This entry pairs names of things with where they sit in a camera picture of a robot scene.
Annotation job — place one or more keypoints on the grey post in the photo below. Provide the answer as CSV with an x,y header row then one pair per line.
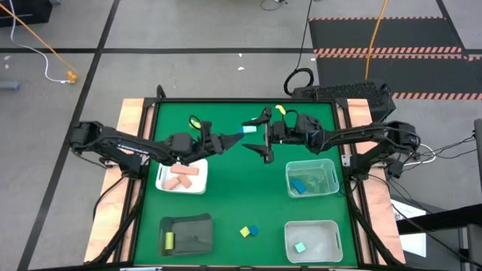
x,y
478,150

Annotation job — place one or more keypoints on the yellow arch block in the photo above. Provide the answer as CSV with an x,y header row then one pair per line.
x,y
194,123

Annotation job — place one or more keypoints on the blue rectangular block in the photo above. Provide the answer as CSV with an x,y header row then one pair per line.
x,y
299,186

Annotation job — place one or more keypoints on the blue wedge block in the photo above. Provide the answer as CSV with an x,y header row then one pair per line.
x,y
254,230

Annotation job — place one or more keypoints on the black computer case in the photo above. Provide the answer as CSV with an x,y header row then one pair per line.
x,y
339,91

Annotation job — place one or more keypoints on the frosted white plastic bin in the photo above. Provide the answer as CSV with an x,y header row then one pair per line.
x,y
320,241

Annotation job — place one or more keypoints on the black cabinet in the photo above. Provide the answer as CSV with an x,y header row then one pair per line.
x,y
26,13

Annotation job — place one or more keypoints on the black hazard-striped floor mat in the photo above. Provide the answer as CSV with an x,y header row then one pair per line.
x,y
414,35
414,75

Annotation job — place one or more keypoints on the white board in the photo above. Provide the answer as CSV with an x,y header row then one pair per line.
x,y
412,241

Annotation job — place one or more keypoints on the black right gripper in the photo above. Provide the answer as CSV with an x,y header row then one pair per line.
x,y
282,133

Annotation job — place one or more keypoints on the black desk bar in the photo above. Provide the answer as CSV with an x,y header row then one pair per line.
x,y
444,218

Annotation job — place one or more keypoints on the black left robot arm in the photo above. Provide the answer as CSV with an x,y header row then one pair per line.
x,y
124,145

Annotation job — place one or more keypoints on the yellow cylinder block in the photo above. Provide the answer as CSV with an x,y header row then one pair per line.
x,y
169,241

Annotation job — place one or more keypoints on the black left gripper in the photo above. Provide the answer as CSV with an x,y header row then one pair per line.
x,y
207,143

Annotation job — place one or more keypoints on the mint rectangular block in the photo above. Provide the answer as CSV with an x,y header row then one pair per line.
x,y
249,129

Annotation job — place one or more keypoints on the yellow square block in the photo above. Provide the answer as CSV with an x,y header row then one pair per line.
x,y
244,232

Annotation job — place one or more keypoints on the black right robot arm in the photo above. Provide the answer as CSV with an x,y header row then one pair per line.
x,y
357,133

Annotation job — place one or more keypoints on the mint cube block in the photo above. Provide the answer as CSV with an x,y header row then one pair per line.
x,y
300,247

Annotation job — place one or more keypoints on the white opaque plastic bin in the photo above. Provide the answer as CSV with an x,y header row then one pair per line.
x,y
199,186

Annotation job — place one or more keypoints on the green table mat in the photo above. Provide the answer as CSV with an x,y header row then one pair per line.
x,y
233,188

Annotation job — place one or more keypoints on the long wooden block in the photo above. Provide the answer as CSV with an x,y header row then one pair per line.
x,y
184,169

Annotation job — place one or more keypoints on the dark smoky plastic bin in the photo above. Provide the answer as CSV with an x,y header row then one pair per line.
x,y
192,235

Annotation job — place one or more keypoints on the clear plastic bin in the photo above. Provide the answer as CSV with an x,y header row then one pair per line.
x,y
320,177

